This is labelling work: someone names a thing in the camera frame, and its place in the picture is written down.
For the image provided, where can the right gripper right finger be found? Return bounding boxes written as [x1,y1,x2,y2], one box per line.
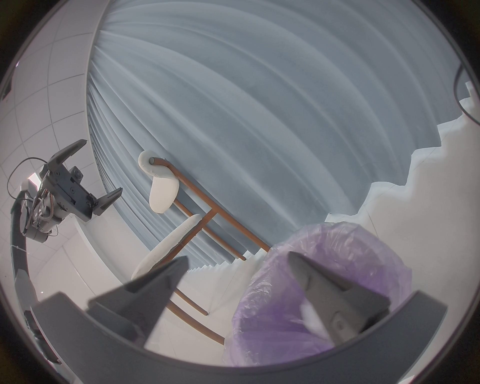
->
[288,251,391,346]

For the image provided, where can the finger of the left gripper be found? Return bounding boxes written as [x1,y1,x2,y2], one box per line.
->
[47,139,88,172]
[92,187,124,217]

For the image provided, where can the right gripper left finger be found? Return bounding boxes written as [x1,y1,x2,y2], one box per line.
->
[88,256,189,346]

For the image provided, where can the purple plastic bag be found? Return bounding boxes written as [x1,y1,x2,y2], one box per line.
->
[224,222,413,367]

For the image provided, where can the white trash bin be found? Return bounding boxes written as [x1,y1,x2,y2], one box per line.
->
[225,225,411,367]

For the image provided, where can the crumpled white paper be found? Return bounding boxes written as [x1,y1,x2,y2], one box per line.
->
[300,302,328,336]

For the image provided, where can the white padded wooden chair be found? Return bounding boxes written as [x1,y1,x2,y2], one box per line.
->
[131,150,271,346]

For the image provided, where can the pale blue curtain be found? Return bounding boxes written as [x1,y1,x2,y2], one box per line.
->
[86,0,480,271]

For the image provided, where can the black cable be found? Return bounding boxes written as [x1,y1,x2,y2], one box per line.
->
[453,64,480,125]
[7,157,49,197]

